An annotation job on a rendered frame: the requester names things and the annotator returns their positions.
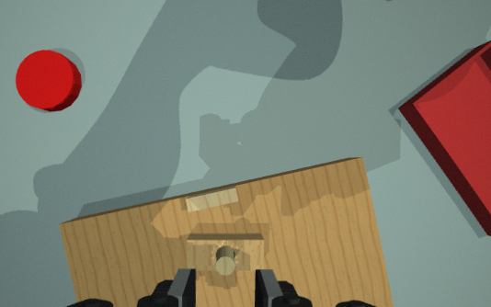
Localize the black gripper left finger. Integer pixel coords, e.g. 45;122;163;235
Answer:
66;268;196;307

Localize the red open tray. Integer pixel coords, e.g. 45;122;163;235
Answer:
398;40;491;236

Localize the light brown wooden board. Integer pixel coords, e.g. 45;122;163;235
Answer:
59;157;394;307

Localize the beige cylinder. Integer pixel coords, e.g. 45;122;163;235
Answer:
216;246;235;276

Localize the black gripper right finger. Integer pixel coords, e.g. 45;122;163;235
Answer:
255;269;376;307

